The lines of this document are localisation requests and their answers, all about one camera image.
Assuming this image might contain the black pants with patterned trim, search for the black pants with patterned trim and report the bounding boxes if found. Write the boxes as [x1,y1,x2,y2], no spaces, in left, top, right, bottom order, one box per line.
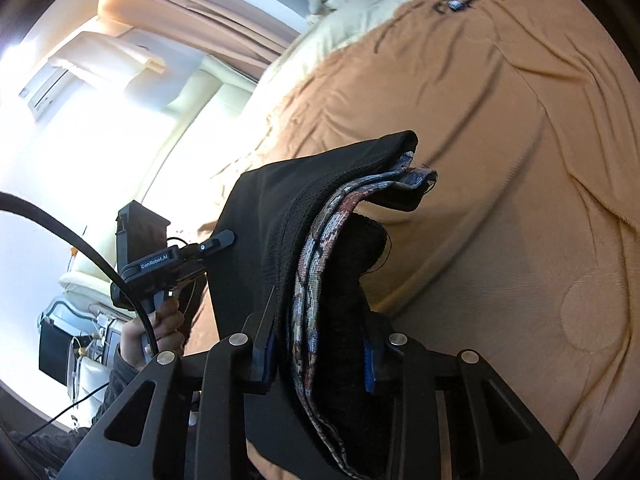
[207,131,437,479]

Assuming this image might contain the person's left hand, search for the person's left hand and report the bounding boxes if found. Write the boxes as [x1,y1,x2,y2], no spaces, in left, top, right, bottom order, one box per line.
[119,298,188,372]

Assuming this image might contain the cream padded headboard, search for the cream padded headboard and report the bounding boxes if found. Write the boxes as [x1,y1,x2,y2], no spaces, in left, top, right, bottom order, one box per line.
[67,55,257,264]

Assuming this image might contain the orange bed blanket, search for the orange bed blanket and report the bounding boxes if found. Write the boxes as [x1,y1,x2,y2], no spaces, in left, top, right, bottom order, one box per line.
[201,0,639,479]

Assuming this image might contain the white air conditioner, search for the white air conditioner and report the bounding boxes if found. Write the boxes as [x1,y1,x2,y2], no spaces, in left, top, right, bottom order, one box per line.
[20,32,166,120]

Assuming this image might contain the cream bed sheet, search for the cream bed sheet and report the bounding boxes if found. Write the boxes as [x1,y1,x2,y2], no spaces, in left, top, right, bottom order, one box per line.
[213,0,410,176]

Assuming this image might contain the black cable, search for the black cable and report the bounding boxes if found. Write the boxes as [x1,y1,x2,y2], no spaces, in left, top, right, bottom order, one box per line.
[0,190,162,356]

